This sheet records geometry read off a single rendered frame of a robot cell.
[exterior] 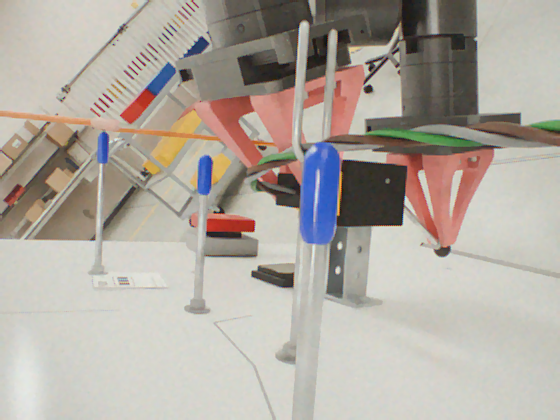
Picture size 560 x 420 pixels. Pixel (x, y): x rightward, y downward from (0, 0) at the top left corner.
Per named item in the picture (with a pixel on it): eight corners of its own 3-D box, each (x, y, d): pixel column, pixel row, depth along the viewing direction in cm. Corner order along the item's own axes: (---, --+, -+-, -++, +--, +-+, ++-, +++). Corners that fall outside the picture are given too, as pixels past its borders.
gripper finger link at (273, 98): (310, 235, 27) (263, 51, 24) (231, 220, 33) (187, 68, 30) (392, 187, 31) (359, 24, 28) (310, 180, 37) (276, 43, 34)
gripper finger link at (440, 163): (446, 260, 37) (445, 125, 35) (371, 244, 43) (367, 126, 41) (496, 240, 41) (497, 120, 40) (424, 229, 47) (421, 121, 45)
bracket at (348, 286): (382, 304, 34) (389, 227, 34) (356, 308, 33) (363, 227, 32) (333, 289, 38) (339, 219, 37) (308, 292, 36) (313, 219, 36)
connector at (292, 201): (363, 210, 33) (365, 178, 33) (305, 210, 30) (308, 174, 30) (329, 206, 36) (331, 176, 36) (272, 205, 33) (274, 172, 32)
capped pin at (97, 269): (113, 274, 37) (120, 121, 36) (96, 276, 36) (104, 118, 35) (98, 270, 38) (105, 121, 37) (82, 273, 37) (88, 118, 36)
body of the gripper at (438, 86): (475, 144, 34) (473, 27, 33) (362, 142, 42) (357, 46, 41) (523, 137, 38) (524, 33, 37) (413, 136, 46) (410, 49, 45)
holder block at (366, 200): (403, 226, 35) (408, 165, 35) (342, 227, 31) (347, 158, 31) (357, 219, 38) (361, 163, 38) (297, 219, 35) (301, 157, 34)
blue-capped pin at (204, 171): (215, 312, 30) (225, 155, 29) (192, 314, 29) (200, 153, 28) (202, 305, 31) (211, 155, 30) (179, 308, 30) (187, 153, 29)
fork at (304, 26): (299, 348, 24) (322, 33, 23) (326, 360, 23) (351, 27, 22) (264, 355, 23) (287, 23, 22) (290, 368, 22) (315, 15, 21)
